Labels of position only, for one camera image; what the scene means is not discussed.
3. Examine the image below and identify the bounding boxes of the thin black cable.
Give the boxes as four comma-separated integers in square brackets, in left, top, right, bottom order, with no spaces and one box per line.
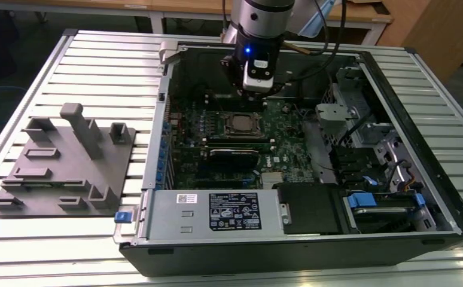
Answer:
[336,112,372,147]

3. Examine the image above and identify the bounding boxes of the silver CPU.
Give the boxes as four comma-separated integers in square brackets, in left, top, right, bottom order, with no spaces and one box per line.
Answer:
[230,114,252,132]

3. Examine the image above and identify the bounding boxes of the grey parts rack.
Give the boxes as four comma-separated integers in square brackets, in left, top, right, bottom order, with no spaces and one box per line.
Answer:
[0,103,137,216]

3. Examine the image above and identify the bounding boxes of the wooden desk white frame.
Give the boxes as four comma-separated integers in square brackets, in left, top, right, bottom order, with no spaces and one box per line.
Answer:
[161,0,394,45]
[10,0,164,35]

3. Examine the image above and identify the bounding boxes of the black open PC case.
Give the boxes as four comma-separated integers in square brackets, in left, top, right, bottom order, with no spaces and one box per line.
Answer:
[118,41,463,277]

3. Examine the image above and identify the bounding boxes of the silver metal drive cage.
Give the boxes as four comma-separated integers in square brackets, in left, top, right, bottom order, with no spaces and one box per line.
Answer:
[314,67,406,156]

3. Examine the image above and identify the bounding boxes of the black plastic fan shroud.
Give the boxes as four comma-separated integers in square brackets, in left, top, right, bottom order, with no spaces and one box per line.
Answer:
[274,182,350,236]

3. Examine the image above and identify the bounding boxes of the black graphics card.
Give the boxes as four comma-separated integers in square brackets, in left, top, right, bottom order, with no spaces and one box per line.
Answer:
[208,148,261,173]

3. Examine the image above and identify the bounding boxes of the silver chipset heatsink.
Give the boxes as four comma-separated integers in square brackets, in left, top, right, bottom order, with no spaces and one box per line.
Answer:
[261,171,286,184]

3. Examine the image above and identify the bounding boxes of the CPU socket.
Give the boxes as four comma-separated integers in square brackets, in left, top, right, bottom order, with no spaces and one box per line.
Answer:
[221,111,268,140]

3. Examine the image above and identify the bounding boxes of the black plastic disk bay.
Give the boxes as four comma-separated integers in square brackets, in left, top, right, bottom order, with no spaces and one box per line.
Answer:
[328,146,380,188]

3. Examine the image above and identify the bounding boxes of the coloured wire bundle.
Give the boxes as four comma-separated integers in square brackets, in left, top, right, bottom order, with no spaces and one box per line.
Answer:
[397,175,421,192]

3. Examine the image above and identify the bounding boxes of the silver power supply unit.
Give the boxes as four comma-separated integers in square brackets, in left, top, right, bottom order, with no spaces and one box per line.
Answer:
[134,190,286,240]

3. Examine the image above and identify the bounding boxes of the hard disk in blue carrier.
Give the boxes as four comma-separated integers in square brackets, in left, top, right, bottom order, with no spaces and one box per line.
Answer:
[344,193,425,234]

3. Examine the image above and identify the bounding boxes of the wooden cabinet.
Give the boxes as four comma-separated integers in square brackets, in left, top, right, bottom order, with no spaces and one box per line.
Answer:
[376,0,463,82]

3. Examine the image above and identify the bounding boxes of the green motherboard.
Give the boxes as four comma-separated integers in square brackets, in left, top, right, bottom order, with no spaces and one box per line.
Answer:
[165,97,326,191]

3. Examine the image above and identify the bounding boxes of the metal socket cover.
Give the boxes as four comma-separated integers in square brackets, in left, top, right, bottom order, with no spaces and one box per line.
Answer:
[224,112,265,138]

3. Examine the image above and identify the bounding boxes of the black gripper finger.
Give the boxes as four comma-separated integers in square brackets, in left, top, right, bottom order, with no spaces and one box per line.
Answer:
[220,55,257,104]
[257,71,292,104]

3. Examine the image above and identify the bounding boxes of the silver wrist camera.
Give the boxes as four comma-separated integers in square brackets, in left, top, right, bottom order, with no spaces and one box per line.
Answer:
[218,25,238,44]
[241,53,276,91]

